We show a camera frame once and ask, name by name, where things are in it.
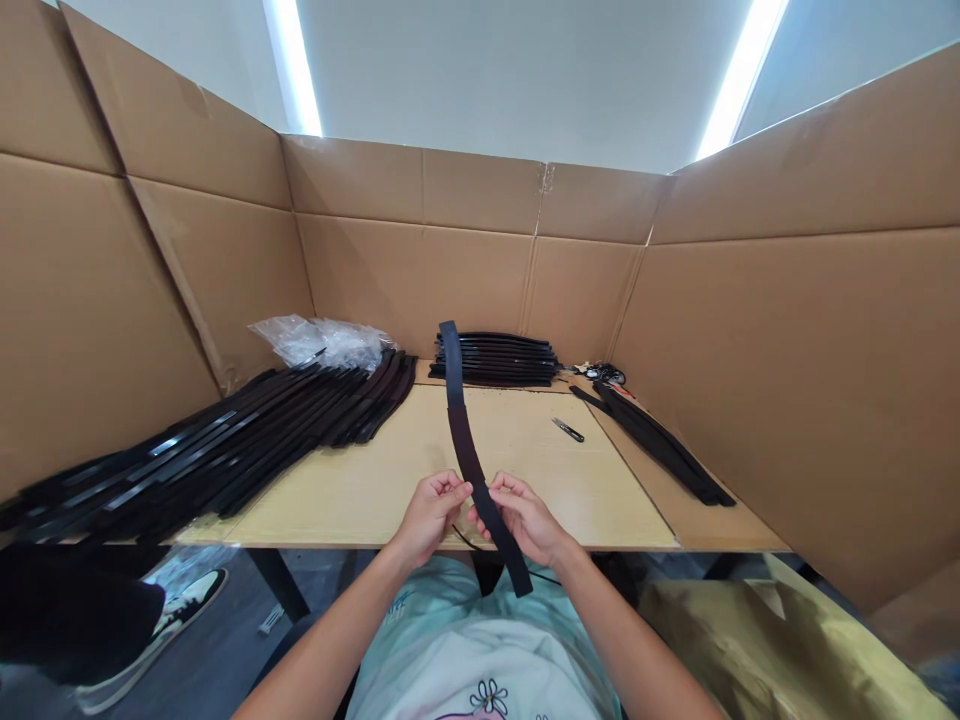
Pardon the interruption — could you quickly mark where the thin black trimmed sliver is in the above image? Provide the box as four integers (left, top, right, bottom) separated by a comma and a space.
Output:
448, 517, 498, 553

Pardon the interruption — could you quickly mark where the wooden work table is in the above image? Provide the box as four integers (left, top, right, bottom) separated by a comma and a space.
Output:
161, 358, 795, 624

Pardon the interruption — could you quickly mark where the long curved black rubber strip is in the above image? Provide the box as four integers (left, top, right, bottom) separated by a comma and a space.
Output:
437, 320, 535, 599

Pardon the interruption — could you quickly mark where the small pile of flat black strips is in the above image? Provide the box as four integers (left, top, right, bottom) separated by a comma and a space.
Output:
568, 380, 738, 510

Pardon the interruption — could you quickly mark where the brown cardboard screen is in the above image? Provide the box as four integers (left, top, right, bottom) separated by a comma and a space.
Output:
0, 0, 960, 618

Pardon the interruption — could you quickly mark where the person's body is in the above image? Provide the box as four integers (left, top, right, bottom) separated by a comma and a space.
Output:
344, 556, 628, 720

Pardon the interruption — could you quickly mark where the yellow brown paper sack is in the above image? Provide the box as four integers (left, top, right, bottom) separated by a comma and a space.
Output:
637, 573, 955, 720

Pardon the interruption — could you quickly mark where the crumpled clear plastic bag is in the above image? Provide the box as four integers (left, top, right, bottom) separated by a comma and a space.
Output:
247, 313, 394, 372

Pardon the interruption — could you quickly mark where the ceiling light strip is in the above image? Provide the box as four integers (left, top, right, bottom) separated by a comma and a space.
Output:
262, 0, 325, 139
694, 0, 792, 163

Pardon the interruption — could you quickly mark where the tangle of small black parts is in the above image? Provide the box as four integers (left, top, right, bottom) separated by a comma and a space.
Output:
563, 361, 636, 399

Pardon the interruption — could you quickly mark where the person's right hand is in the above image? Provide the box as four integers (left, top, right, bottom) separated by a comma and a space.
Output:
476, 471, 573, 569

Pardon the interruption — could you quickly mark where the stack of short black strips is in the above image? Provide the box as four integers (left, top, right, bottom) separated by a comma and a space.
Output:
428, 329, 571, 391

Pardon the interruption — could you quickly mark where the large pile of black strips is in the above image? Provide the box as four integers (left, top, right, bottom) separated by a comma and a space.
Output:
0, 346, 419, 547

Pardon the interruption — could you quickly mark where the person's left hand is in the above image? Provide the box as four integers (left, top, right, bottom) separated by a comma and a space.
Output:
391, 469, 475, 569

